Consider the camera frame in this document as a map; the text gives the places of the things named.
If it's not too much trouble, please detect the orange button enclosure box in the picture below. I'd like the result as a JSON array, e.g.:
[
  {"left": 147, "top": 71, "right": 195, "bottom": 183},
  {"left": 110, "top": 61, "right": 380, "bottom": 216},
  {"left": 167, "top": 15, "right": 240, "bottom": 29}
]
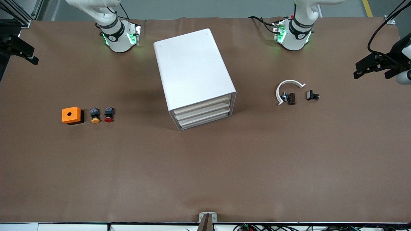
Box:
[{"left": 61, "top": 107, "right": 82, "bottom": 125}]

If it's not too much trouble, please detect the white highest drawer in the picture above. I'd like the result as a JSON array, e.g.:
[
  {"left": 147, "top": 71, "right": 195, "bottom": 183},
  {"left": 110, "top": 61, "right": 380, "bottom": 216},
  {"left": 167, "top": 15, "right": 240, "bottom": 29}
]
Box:
[{"left": 173, "top": 95, "right": 232, "bottom": 115}]

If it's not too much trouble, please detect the white drawer cabinet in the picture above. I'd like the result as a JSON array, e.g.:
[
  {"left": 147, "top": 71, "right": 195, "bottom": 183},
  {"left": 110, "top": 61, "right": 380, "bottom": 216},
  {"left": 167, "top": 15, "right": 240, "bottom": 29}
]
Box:
[{"left": 153, "top": 28, "right": 237, "bottom": 131}]

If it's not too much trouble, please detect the aluminium frame profile with bracket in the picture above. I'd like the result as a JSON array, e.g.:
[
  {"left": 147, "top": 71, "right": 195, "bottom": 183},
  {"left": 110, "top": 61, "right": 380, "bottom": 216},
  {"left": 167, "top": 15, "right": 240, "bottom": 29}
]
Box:
[{"left": 385, "top": 0, "right": 411, "bottom": 25}]

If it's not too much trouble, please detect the black right base cable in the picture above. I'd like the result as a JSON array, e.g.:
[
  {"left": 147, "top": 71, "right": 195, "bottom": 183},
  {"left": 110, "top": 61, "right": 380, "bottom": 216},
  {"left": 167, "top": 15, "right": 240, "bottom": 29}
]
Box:
[{"left": 104, "top": 0, "right": 129, "bottom": 20}]

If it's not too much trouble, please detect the white curved plastic piece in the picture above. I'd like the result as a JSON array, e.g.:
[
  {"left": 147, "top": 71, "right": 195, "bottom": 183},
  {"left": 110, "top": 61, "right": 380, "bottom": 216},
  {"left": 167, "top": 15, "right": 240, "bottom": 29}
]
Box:
[{"left": 276, "top": 80, "right": 306, "bottom": 106}]

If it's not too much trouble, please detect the black base cable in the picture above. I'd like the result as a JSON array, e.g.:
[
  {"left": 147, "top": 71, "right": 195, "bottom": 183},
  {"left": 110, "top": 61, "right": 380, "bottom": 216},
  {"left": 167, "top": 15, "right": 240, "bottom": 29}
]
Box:
[
  {"left": 248, "top": 15, "right": 277, "bottom": 33},
  {"left": 104, "top": 0, "right": 129, "bottom": 20}
]

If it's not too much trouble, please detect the dark brown small component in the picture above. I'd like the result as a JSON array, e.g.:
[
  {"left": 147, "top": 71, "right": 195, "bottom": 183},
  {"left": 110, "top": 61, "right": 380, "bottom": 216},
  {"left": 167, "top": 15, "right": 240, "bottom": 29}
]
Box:
[{"left": 281, "top": 92, "right": 296, "bottom": 105}]

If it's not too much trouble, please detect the white lowest drawer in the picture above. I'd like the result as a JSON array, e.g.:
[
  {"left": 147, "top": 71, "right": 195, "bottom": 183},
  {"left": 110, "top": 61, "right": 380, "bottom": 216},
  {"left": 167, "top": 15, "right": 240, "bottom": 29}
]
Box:
[{"left": 178, "top": 108, "right": 232, "bottom": 130}]

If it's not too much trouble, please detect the brown table mat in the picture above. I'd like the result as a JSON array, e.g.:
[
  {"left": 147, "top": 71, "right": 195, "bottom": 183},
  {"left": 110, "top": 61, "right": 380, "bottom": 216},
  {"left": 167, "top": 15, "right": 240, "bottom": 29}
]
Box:
[{"left": 0, "top": 16, "right": 411, "bottom": 224}]

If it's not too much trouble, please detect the black left base cable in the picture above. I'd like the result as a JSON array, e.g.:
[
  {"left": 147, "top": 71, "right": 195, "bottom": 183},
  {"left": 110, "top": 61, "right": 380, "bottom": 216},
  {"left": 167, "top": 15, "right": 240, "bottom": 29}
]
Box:
[{"left": 248, "top": 15, "right": 277, "bottom": 33}]

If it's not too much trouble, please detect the grey metal table clamp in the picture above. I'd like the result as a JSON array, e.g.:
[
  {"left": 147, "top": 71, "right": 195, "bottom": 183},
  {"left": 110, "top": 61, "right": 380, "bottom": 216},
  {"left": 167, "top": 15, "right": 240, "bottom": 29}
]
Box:
[{"left": 199, "top": 212, "right": 217, "bottom": 223}]

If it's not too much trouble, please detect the white middle drawer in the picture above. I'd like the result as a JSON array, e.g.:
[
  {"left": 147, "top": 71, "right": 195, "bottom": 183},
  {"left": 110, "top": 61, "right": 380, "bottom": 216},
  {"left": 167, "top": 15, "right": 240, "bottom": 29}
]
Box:
[{"left": 176, "top": 101, "right": 232, "bottom": 122}]

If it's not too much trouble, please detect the brown tapered post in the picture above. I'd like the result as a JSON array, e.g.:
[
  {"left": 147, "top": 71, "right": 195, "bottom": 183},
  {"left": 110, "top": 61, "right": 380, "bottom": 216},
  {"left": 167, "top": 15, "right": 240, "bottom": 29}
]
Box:
[{"left": 197, "top": 214, "right": 215, "bottom": 231}]

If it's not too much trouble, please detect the black cable bundle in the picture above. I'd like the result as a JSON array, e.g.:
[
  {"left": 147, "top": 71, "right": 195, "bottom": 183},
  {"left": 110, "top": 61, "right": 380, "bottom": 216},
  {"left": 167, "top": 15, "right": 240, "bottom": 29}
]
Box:
[{"left": 233, "top": 223, "right": 411, "bottom": 231}]

